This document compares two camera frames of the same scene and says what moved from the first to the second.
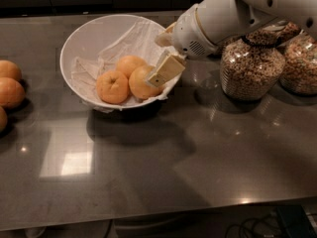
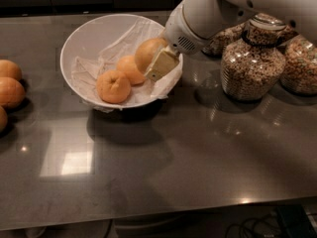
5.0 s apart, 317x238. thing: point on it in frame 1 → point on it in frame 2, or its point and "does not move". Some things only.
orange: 12,93 does not move
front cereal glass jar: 252,66 does not move
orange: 140,86 → 148,51
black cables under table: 265,226 does not move
